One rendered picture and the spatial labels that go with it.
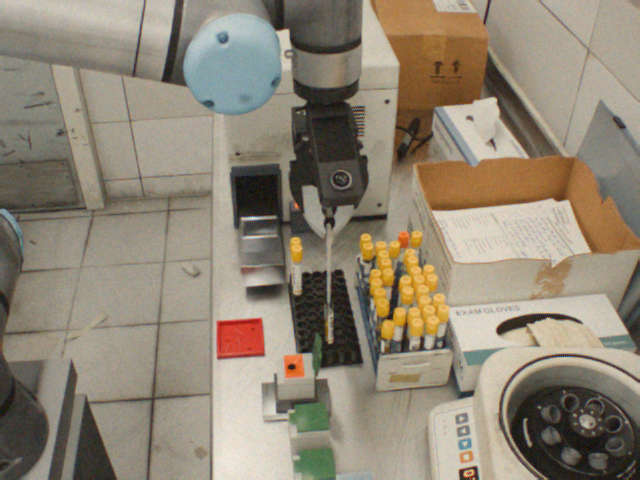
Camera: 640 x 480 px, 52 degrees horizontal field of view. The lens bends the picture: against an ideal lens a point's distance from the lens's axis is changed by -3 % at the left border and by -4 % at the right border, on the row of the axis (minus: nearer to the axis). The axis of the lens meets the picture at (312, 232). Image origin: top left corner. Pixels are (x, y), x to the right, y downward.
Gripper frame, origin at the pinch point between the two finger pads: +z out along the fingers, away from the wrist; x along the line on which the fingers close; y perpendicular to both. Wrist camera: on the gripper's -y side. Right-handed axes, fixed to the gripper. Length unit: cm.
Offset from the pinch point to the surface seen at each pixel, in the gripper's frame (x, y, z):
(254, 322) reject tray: 10.3, 6.4, 21.5
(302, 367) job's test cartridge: 4.5, -8.9, 14.2
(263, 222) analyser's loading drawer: 7.6, 22.5, 15.7
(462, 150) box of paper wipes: -31, 40, 17
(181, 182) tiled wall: 37, 161, 103
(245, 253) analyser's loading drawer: 10.8, 17.8, 17.8
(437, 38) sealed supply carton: -32, 66, 5
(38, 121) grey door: 84, 155, 67
